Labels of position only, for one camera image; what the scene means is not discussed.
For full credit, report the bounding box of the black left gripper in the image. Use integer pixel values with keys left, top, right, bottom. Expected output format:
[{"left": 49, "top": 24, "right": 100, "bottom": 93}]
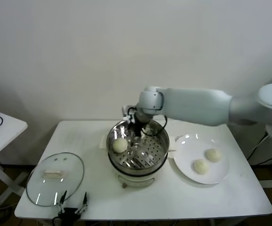
[{"left": 57, "top": 190, "right": 89, "bottom": 219}]

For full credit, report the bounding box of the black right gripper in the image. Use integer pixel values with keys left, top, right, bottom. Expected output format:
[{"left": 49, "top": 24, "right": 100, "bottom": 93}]
[{"left": 128, "top": 113, "right": 148, "bottom": 148}]

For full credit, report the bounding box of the white steamed baozi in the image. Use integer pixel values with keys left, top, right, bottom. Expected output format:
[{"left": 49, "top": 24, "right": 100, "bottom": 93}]
[
  {"left": 192, "top": 159, "right": 210, "bottom": 175},
  {"left": 206, "top": 148, "right": 222, "bottom": 163},
  {"left": 112, "top": 138, "right": 128, "bottom": 154}
]

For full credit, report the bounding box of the perforated steel steamer basket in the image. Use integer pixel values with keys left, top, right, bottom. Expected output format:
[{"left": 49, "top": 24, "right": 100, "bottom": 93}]
[{"left": 107, "top": 119, "right": 170, "bottom": 169}]

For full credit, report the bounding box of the steel steamer pot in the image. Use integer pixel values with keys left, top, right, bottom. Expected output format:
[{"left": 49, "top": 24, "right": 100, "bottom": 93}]
[{"left": 99, "top": 135, "right": 176, "bottom": 189}]

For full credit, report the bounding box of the white round plate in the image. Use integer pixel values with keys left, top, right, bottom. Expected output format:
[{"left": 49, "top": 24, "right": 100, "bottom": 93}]
[{"left": 173, "top": 133, "right": 230, "bottom": 185}]

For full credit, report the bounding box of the small white folding table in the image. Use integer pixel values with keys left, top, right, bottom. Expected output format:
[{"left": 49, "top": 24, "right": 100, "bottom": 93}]
[{"left": 0, "top": 107, "right": 28, "bottom": 201}]

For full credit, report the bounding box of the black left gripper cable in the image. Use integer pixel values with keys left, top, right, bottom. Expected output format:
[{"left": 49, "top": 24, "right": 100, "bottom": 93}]
[{"left": 52, "top": 215, "right": 64, "bottom": 226}]

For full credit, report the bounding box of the glass lid with white handle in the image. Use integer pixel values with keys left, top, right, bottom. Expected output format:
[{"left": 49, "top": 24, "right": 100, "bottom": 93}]
[{"left": 26, "top": 152, "right": 85, "bottom": 208}]

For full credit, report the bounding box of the long black power cable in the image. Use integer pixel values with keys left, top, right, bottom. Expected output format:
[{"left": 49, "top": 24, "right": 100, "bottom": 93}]
[{"left": 247, "top": 134, "right": 272, "bottom": 165}]

